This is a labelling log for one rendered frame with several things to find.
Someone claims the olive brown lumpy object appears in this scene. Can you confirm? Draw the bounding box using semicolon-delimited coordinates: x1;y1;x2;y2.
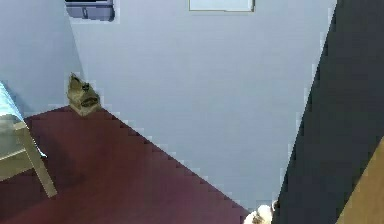
66;72;103;117

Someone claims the dark grey door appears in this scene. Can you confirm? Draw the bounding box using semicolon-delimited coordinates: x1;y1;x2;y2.
271;0;384;224

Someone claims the white and brown round object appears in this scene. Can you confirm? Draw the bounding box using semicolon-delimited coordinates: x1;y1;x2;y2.
243;201;279;224

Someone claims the beige wooden bed with blue cover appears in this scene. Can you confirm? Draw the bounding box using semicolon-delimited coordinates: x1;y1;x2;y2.
0;80;59;199

